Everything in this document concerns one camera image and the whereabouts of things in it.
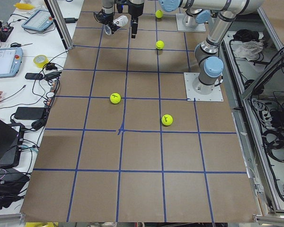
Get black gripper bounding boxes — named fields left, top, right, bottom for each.
left=109, top=0, right=144, bottom=39

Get clear Wilson tennis ball can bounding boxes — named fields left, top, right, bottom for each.
left=104, top=15, right=128, bottom=35

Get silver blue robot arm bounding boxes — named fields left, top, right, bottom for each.
left=101, top=0, right=242, bottom=95
left=159, top=0, right=263, bottom=43

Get yellow tennis ball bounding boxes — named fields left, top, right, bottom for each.
left=161, top=114, right=173, bottom=126
left=110, top=93, right=121, bottom=104
left=155, top=9, right=163, bottom=18
left=156, top=40, right=165, bottom=50

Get blue grey teach pendant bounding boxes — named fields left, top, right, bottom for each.
left=0, top=47, right=23, bottom=78
left=21, top=9, right=53, bottom=33

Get black power strip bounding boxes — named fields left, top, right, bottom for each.
left=44, top=79, right=60, bottom=119

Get yellow tape roll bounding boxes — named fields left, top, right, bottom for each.
left=33, top=54, right=49, bottom=69

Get yellow plastic bag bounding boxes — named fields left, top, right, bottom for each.
left=14, top=2, right=36, bottom=10

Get black smartphone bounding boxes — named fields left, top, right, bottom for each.
left=25, top=73, right=44, bottom=80

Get white crumpled cloth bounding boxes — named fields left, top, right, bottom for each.
left=234, top=41, right=264, bottom=61

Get black power adapter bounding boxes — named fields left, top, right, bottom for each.
left=14, top=107, right=44, bottom=120

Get black laptop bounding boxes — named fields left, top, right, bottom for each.
left=0, top=120, right=24, bottom=169

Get aluminium frame post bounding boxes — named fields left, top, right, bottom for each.
left=44, top=0, right=73, bottom=51

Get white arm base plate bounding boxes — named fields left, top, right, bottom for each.
left=184, top=72, right=223, bottom=102
left=176, top=13, right=206, bottom=33

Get coiled black cables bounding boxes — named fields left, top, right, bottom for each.
left=261, top=129, right=284, bottom=164

